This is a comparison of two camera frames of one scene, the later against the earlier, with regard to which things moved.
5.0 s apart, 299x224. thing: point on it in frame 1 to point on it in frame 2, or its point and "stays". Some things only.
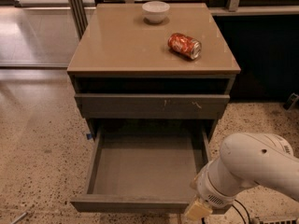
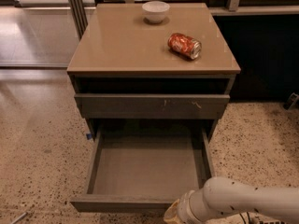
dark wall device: (291, 102) stays
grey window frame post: (78, 8) stays
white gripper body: (209, 190) to (183, 206)
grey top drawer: (151, 105) stays
